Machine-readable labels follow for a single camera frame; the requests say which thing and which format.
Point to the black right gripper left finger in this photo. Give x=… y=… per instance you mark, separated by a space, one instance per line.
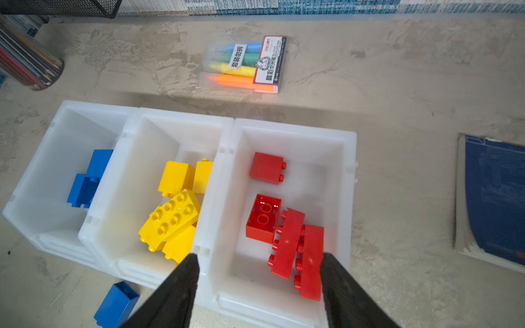
x=172 y=303

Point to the long red brick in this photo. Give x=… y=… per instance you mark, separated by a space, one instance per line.
x=308 y=264
x=281 y=263

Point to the blue notebook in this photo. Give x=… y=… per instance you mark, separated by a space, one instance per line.
x=489 y=201

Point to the blue tall brick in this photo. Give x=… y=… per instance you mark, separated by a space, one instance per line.
x=98 y=164

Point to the black wire shelf rack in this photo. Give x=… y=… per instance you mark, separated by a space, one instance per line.
x=71 y=8

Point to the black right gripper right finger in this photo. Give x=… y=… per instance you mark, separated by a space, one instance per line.
x=347 y=304

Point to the yellow brick pile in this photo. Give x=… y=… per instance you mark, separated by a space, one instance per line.
x=202 y=175

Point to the blue brick top row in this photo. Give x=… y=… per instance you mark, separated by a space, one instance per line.
x=117 y=306

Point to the white middle bin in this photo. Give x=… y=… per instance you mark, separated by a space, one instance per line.
x=128 y=192

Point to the long yellow brick bottom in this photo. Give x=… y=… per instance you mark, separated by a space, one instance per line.
x=169 y=220

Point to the pencil cup with pencils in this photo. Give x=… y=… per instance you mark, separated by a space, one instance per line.
x=26 y=60

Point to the white right bin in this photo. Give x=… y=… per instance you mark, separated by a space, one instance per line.
x=319 y=181

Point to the red brick bottom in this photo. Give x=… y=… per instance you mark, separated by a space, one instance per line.
x=268 y=168

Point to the red brick small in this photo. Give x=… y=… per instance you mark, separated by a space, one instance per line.
x=263 y=219

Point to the white bin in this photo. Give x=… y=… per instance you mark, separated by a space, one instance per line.
x=319 y=181
x=128 y=192
x=38 y=208

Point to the white left bin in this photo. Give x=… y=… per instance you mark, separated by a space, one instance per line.
x=38 y=208

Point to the highlighter marker pack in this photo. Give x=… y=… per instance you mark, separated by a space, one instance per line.
x=250 y=63

